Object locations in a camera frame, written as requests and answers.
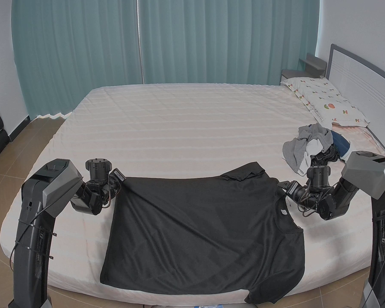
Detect bed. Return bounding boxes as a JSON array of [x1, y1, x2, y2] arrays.
[[0, 44, 385, 305]]

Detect black cable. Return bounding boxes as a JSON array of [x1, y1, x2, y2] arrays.
[[9, 177, 85, 270]]

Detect black T-shirt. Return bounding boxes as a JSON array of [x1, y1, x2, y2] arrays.
[[99, 162, 305, 305]]

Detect blue-green curtain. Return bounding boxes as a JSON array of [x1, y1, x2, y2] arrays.
[[11, 0, 145, 119], [138, 0, 320, 86]]

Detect white printed pillow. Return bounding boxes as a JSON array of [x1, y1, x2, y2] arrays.
[[280, 76, 371, 128]]

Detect grey bedside table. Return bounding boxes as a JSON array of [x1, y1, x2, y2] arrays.
[[281, 53, 327, 79]]

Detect pile of clothes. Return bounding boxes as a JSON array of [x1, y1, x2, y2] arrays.
[[282, 124, 352, 176]]

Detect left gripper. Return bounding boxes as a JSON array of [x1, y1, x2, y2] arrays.
[[103, 168, 126, 194]]

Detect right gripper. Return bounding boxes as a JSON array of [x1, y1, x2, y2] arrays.
[[284, 180, 308, 202]]

